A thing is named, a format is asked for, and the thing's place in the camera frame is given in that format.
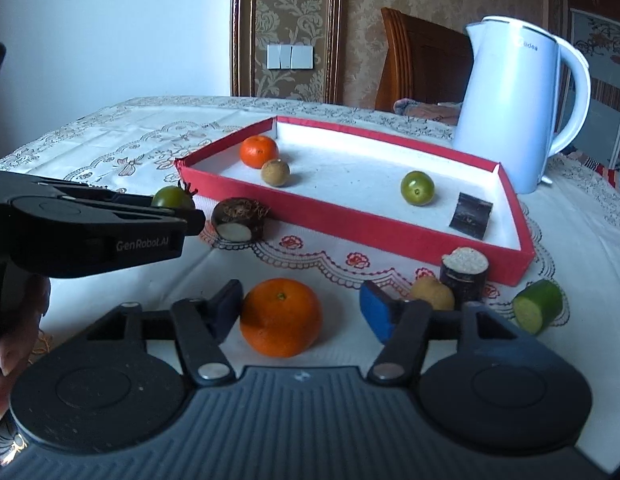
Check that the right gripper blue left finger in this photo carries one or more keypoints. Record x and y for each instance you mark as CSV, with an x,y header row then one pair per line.
x,y
201,325

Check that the patterned pillow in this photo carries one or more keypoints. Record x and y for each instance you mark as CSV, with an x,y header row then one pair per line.
x,y
445,112

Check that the green tomato with stem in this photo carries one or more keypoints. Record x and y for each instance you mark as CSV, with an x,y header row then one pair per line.
x,y
178,196

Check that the striped colourful bedding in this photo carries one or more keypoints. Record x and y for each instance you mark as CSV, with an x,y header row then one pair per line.
x,y
612,176

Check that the small tan longan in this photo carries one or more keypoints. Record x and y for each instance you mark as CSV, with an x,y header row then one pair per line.
x,y
275,172

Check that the dark water chestnut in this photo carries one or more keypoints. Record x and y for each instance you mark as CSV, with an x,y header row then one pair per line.
x,y
239,219

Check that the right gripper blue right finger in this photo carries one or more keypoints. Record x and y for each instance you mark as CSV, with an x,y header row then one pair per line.
x,y
400,326

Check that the dark sugarcane piece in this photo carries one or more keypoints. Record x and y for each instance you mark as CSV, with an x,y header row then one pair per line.
x,y
471,216
464,271

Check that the white wall switch panel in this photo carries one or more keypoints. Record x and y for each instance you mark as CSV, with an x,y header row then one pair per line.
x,y
290,57

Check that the green cucumber piece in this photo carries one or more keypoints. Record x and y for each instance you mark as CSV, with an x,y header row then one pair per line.
x,y
536,306

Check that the large orange tangerine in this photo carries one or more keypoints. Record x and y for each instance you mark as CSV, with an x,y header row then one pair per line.
x,y
281,318

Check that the red shallow box tray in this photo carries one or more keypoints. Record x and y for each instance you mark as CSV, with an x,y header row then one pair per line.
x,y
345,182

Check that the small orange tangerine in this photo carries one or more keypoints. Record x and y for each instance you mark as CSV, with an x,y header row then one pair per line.
x,y
255,151

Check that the sliding glass wardrobe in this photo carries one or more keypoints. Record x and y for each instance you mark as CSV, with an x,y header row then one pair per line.
x,y
598,39

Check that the person left hand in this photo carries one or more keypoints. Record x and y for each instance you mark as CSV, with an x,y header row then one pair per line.
x,y
16,345

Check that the white electric kettle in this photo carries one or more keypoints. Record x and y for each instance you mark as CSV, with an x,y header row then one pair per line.
x,y
510,106

